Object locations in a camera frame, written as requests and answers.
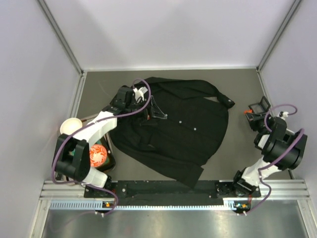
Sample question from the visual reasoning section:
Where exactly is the black button shirt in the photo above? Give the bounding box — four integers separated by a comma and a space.
109, 77, 234, 188

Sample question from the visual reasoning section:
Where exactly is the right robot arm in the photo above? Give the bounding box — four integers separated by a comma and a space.
233, 112, 308, 197

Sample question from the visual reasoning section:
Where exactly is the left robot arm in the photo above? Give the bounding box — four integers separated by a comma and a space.
51, 84, 167, 189

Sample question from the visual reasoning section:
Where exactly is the small black open box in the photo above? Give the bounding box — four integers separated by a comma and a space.
249, 96, 271, 114

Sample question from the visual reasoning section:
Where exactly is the black box green lining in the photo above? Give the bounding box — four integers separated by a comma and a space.
94, 137, 116, 173

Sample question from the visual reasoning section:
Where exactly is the orange white patterned ball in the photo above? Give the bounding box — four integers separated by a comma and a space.
90, 144, 107, 167

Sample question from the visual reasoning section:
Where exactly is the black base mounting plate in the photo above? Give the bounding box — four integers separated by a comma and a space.
83, 180, 261, 206

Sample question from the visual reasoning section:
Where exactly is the white paper cup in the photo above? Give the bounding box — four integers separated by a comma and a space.
59, 118, 83, 135

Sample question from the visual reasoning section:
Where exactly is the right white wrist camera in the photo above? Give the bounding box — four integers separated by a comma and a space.
278, 111, 290, 120

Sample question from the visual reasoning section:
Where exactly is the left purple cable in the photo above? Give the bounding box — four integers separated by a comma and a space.
48, 78, 152, 234

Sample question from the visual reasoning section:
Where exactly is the aluminium frame rail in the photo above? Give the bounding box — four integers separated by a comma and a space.
40, 179, 310, 200

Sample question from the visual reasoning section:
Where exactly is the white slotted cable duct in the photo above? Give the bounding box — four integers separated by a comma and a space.
49, 200, 251, 211

